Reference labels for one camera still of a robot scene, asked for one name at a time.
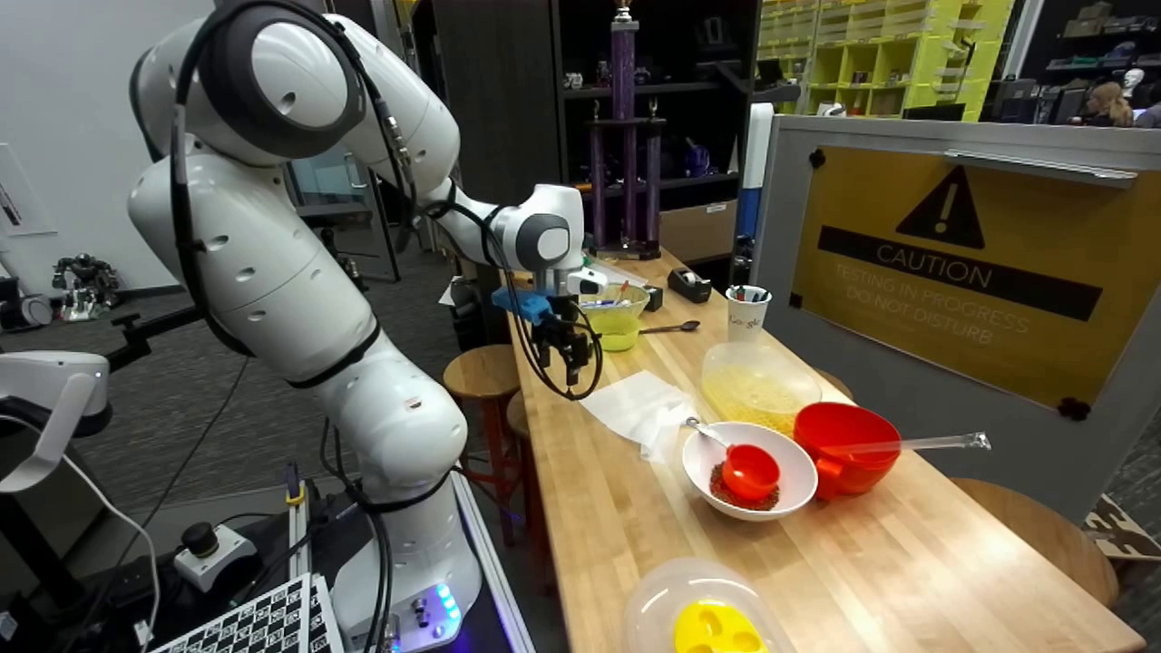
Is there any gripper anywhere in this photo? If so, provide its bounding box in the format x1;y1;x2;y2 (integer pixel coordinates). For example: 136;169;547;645
535;314;590;388

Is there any white paper towel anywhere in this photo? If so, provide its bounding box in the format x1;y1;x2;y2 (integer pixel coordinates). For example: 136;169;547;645
578;369;700;464

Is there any yellow-green bowl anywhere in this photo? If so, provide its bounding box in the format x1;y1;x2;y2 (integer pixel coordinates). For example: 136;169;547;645
579;282;651;354

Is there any wooden stool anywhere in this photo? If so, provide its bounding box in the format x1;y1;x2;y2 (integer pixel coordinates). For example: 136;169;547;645
505;390;551;545
947;477;1122;609
442;344;524;548

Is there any black tape dispenser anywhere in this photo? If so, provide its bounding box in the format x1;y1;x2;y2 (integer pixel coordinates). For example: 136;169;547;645
667;268;715;305

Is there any cardboard box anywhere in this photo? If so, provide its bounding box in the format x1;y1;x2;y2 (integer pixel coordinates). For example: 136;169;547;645
659;199;738;265

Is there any white paper cup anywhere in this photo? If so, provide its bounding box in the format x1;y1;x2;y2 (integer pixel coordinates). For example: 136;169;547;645
726;285;774;345

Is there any clear container of yellow noodles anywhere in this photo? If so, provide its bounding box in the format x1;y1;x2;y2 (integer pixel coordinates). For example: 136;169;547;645
699;341;824;439

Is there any red measuring scoop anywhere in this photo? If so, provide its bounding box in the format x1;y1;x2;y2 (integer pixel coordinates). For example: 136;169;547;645
684;416;782;505

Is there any purple trophy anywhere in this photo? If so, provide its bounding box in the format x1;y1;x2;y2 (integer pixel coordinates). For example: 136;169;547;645
584;0;668;261

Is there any clear plastic dome container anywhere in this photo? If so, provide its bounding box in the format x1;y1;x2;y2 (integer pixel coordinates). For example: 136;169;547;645
621;557;801;653

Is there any white bowl of brown beans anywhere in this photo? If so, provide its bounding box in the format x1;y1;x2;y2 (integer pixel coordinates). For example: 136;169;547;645
681;421;820;523

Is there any dark shelf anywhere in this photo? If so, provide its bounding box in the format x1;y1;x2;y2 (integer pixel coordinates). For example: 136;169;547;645
551;0;765;267

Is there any white and blue roll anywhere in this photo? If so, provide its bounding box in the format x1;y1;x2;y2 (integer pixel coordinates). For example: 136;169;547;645
736;102;776;243

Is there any yellow plastic tray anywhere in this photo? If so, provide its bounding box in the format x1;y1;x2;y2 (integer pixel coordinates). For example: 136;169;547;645
672;599;771;653

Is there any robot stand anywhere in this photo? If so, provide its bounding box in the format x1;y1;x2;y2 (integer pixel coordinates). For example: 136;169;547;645
0;470;536;653

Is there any grey partition panel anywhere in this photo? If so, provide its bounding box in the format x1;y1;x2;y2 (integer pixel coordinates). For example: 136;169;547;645
751;114;1161;525

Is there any clear plastic spoon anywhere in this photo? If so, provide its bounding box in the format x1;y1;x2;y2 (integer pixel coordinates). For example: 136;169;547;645
819;432;992;458

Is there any checkerboard calibration board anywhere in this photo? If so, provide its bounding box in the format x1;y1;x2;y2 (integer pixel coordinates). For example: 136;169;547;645
148;573;346;653

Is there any emergency stop button box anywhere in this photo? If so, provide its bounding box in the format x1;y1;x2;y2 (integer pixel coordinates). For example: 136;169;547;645
172;521;260;593

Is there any yellow shelf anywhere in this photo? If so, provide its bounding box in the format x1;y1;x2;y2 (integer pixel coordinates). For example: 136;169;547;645
756;0;1018;124

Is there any yellow caution sign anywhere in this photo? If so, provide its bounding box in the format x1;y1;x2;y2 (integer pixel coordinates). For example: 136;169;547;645
789;145;1161;411

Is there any toy robot figure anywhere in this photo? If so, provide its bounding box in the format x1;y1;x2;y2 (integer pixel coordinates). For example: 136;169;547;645
51;253;122;324

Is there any white headset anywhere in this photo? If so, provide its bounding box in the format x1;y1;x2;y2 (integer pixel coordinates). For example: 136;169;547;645
0;351;112;495

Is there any person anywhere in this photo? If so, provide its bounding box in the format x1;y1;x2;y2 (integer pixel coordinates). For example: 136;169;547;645
1068;81;1137;129

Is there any red bowl with handle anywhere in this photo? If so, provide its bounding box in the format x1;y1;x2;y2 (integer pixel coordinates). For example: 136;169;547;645
794;401;904;502

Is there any white cable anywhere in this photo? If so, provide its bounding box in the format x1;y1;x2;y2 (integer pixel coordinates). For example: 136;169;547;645
0;415;162;647

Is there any paper sheet on wall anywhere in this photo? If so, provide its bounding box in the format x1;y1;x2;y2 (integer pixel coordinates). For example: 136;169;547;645
0;143;57;239

